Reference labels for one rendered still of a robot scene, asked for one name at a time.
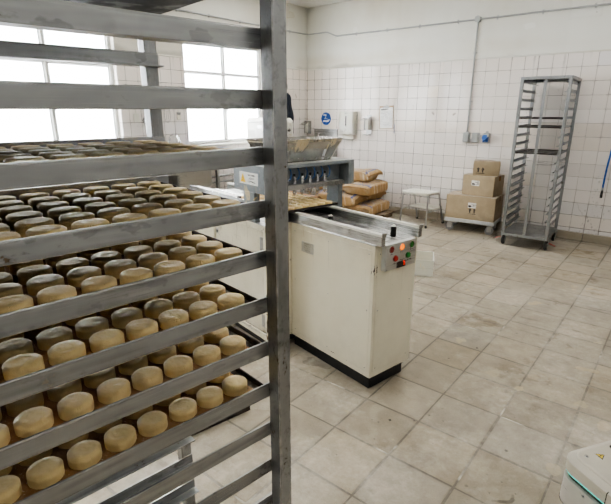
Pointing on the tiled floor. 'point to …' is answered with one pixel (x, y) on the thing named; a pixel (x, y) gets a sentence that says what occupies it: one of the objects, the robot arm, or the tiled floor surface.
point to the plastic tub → (424, 263)
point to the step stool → (423, 203)
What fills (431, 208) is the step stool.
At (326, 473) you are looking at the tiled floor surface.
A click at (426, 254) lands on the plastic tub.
